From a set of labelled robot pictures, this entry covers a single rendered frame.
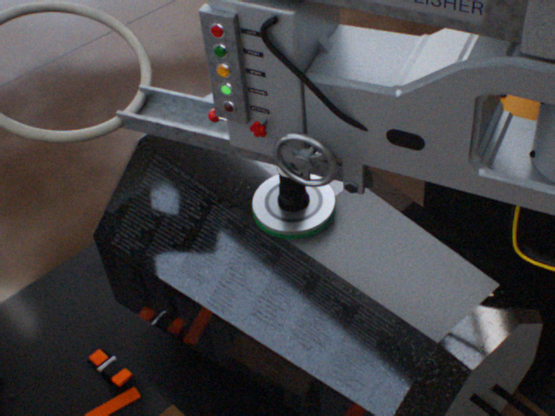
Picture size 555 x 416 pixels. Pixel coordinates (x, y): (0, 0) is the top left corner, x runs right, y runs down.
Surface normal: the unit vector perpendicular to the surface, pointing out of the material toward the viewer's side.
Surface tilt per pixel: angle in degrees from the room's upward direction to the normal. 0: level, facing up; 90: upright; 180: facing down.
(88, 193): 0
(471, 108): 90
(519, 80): 90
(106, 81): 0
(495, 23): 90
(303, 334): 45
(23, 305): 0
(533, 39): 90
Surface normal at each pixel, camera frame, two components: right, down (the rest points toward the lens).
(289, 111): -0.42, 0.69
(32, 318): -0.07, -0.68
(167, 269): -0.54, -0.08
